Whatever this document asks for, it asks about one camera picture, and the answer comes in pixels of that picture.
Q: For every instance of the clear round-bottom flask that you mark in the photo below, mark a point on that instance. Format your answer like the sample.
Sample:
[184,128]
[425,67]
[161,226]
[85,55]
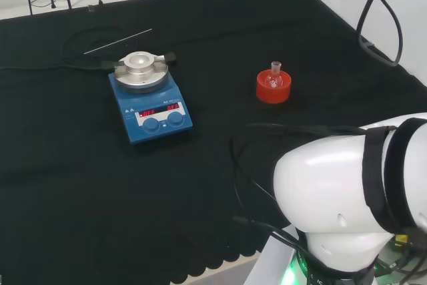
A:
[275,76]

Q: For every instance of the red ribbed flask stand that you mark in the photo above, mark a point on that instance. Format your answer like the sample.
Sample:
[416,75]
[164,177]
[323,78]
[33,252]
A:
[272,94]

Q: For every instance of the blue base heater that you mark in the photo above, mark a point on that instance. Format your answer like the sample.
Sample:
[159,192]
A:
[153,111]

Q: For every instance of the glass rod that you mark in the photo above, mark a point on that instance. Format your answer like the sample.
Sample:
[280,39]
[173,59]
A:
[117,41]

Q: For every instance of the black cloth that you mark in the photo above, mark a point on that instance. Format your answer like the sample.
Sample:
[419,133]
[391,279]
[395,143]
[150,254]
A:
[83,198]

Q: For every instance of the clear cloth clip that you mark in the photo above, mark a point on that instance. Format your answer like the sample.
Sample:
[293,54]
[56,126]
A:
[90,8]
[368,44]

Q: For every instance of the yellow stop button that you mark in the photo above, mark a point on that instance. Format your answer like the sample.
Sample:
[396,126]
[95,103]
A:
[402,240]

